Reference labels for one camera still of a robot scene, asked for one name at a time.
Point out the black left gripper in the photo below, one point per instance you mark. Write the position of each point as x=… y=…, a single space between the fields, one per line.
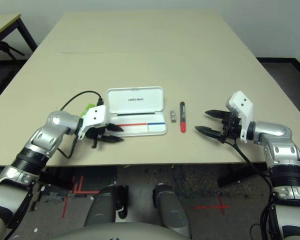
x=97 y=133

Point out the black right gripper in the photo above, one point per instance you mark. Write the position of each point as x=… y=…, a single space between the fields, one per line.
x=231 y=127

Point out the black marker with red cap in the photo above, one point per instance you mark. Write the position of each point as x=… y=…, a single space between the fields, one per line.
x=182 y=117

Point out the green highlighter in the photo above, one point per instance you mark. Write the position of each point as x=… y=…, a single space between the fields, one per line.
x=86 y=110

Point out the small black eraser block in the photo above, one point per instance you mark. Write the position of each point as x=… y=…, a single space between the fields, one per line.
x=173 y=116

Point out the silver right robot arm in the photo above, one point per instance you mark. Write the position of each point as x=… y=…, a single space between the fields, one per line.
x=272 y=132

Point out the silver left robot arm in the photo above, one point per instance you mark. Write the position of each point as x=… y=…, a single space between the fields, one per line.
x=57 y=120

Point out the white hinged pencil case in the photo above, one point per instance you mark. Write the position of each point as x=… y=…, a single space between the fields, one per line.
x=137 y=117

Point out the red floor tape lines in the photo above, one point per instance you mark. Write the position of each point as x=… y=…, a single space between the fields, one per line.
x=85 y=192

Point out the grey robot left leg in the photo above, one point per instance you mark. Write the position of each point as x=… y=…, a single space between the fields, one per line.
x=102 y=207

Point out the grey robot leg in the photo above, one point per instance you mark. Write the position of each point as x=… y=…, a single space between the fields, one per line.
x=170 y=207
x=102 y=207

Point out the red floor tape cross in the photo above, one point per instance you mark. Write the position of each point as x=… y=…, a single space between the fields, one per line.
x=221 y=206

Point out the grey robot right leg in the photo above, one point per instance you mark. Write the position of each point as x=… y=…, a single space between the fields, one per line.
x=170 y=207

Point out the grey robot torso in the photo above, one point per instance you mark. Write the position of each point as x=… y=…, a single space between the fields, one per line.
x=120 y=233

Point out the black tripod stand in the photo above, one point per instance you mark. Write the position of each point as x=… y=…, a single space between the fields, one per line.
x=2 y=46

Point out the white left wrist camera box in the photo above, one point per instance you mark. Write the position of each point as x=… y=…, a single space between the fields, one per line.
x=96 y=115

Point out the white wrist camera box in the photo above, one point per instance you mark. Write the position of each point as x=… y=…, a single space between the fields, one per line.
x=96 y=115
x=242 y=102

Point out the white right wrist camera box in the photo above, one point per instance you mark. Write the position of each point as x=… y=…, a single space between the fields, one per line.
x=242 y=102

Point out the beige side table black frame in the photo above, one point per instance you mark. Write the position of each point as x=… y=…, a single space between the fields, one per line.
x=5 y=21

